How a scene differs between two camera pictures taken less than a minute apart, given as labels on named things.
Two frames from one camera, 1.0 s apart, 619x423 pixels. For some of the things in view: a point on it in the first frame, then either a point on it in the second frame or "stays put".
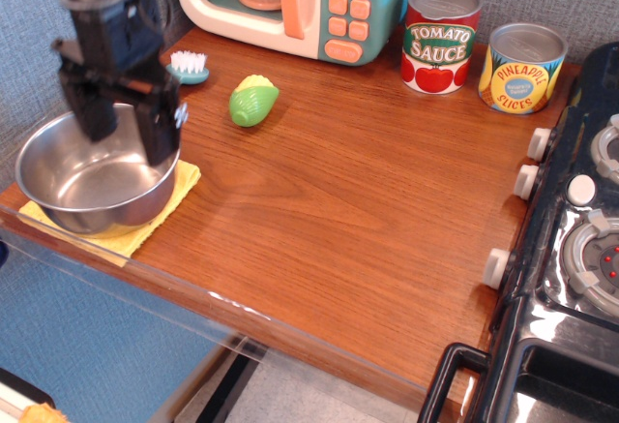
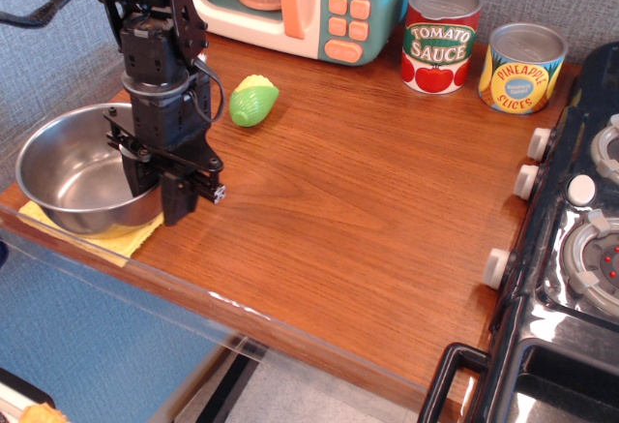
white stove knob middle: (524, 181) stays put
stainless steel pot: (91, 187) stays put
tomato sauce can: (439, 37) stays put
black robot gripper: (116, 40) → (170, 135)
